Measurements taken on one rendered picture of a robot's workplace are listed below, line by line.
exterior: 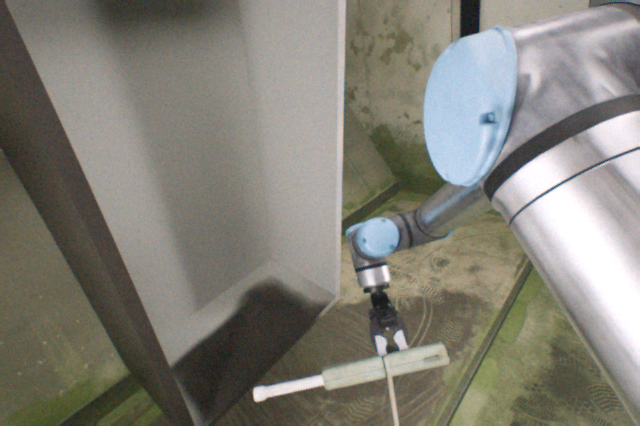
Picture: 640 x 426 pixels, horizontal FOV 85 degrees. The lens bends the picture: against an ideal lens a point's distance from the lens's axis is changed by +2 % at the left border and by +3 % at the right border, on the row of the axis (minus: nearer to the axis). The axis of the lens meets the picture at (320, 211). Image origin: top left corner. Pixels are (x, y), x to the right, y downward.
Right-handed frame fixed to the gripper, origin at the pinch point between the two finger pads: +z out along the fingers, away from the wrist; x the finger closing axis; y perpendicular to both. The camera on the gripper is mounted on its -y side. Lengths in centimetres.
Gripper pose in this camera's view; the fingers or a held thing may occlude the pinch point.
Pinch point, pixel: (396, 364)
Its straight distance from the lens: 97.6
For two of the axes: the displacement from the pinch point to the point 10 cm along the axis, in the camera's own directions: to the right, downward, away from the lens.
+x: -9.7, 2.3, 0.3
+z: 2.2, 9.5, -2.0
